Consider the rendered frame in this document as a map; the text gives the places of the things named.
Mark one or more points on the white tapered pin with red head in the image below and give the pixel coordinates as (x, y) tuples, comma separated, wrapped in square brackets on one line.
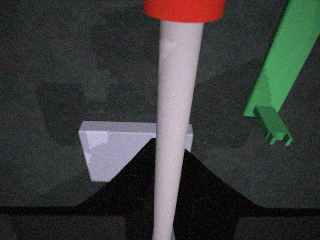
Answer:
[(181, 29)]

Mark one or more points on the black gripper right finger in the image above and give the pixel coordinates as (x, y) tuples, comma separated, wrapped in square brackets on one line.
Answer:
[(209, 209)]

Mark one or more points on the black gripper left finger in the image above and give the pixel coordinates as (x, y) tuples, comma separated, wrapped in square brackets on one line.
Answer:
[(123, 209)]

